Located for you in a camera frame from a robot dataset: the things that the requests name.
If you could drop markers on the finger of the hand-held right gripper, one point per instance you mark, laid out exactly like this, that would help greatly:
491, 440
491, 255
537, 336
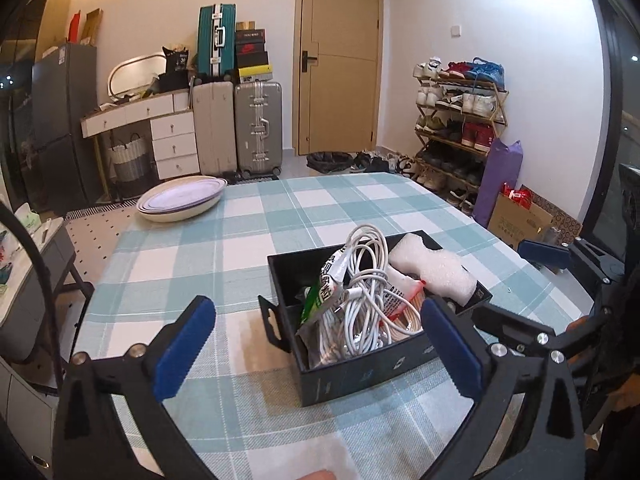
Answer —
545, 252
520, 327

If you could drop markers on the white foam piece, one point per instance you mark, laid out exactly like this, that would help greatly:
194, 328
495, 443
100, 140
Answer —
435, 270

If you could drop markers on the white light switch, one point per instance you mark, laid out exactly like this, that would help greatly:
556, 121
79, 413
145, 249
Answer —
455, 30

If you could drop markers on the black paper bag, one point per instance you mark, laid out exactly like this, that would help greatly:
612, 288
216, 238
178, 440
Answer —
176, 60

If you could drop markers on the pile of loose shoes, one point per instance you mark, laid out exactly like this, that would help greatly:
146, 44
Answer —
385, 162

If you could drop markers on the purple mat bag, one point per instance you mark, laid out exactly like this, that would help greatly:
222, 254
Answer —
497, 185

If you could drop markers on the person's left hand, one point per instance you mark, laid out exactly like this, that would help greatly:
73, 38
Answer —
317, 475

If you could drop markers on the green white packet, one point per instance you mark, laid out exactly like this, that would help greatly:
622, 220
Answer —
320, 295

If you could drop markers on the grey refrigerator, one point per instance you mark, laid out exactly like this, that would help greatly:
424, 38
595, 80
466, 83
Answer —
65, 110

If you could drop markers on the open cardboard box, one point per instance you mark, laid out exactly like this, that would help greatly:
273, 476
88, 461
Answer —
517, 225

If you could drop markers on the red snack packets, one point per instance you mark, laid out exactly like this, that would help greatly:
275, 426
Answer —
517, 196

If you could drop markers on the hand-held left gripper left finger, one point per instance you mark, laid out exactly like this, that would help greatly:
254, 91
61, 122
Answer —
185, 350

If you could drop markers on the dark glass cabinet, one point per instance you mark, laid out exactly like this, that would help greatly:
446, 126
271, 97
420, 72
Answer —
15, 110

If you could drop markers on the marble side table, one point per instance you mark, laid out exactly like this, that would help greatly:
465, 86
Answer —
30, 270

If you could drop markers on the yellow black shoe box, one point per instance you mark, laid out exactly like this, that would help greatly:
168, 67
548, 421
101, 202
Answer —
256, 74

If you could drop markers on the red white packet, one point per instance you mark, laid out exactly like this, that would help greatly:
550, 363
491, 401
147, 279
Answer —
401, 291

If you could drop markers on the woven laundry basket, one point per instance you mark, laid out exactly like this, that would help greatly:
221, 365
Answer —
127, 160

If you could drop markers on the stack of white plates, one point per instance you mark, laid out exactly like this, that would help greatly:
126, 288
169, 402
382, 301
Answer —
180, 200

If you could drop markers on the flat cardboard box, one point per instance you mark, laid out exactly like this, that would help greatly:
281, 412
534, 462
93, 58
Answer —
91, 27

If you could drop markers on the beige suitcase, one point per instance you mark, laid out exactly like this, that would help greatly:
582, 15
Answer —
215, 130

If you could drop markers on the black shoe box red logo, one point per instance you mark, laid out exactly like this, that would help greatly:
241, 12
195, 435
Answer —
250, 49

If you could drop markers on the oval mirror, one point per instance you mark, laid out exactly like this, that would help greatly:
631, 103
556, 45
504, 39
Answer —
135, 72

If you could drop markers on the teal suitcase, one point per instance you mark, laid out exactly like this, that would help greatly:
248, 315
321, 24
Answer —
217, 40

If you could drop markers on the tan door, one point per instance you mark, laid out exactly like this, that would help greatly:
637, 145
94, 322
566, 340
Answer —
340, 60

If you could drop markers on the black cardboard box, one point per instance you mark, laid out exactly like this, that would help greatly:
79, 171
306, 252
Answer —
350, 375

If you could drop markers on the white dresser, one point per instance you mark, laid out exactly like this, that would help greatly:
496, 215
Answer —
172, 135

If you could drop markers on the bamboo shoe rack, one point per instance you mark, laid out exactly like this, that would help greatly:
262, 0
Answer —
457, 142

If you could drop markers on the small brown cardboard box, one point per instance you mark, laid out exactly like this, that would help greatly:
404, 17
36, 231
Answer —
246, 26

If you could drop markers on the black framed glass door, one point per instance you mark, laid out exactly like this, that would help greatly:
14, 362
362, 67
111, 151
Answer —
612, 125

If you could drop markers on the silver suitcase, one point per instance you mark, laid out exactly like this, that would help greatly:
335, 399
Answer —
259, 130

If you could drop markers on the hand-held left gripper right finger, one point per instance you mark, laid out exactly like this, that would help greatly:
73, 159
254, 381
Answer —
450, 350

